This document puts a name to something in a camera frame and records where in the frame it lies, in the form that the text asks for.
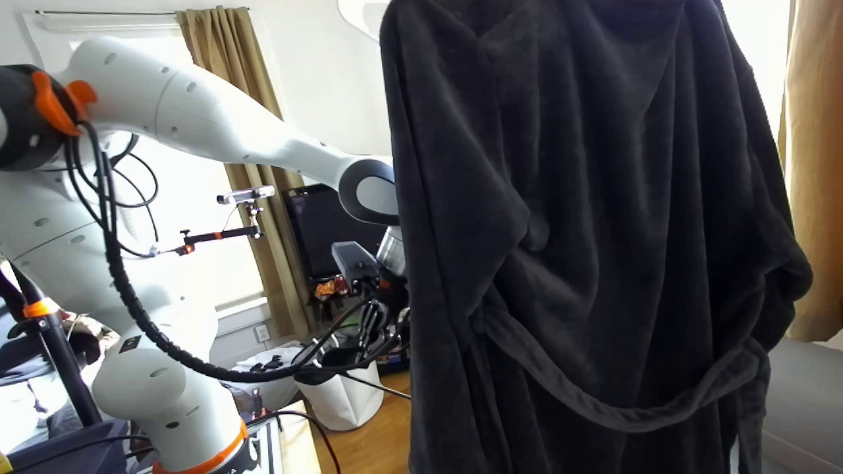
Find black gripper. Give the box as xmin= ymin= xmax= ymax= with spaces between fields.
xmin=372 ymin=276 xmax=415 ymax=353

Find black tripod with orange clamp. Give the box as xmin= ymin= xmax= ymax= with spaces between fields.
xmin=0 ymin=264 xmax=111 ymax=432

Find small orange toys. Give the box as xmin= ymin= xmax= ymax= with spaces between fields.
xmin=310 ymin=275 xmax=347 ymax=304

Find white bin bag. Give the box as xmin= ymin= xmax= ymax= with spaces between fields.
xmin=295 ymin=359 xmax=386 ymax=434

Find dark fleece bathrobe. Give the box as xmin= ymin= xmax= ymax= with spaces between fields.
xmin=377 ymin=0 xmax=816 ymax=474

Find tan window curtain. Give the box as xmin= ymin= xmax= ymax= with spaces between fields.
xmin=174 ymin=5 xmax=315 ymax=345
xmin=774 ymin=0 xmax=843 ymax=345

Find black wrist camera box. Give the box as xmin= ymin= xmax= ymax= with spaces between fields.
xmin=328 ymin=237 xmax=381 ymax=291

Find white wall air conditioner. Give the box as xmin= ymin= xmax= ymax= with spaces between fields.
xmin=19 ymin=5 xmax=193 ymax=68

